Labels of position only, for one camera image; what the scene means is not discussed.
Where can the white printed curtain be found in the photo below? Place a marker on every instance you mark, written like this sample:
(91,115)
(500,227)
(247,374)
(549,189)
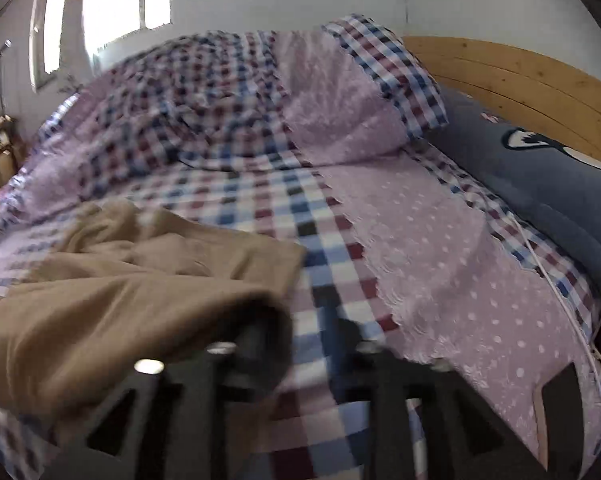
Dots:
(75,20)

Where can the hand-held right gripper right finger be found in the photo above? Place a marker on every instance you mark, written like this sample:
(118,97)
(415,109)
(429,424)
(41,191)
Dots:
(348,340)

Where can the plaid bed sheet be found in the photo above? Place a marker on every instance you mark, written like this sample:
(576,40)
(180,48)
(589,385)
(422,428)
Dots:
(280,210)

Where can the tan garment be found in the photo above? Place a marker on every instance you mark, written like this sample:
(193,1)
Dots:
(130,300)

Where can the blue plush pillow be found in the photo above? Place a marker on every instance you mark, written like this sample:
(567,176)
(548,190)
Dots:
(530,185)

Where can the wooden headboard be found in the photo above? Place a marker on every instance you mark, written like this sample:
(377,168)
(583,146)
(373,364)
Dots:
(530,90)

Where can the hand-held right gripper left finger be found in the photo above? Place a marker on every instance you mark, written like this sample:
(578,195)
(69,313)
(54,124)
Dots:
(245,360)

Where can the plaid and lilac quilt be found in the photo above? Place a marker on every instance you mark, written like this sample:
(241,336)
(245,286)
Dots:
(205,90)

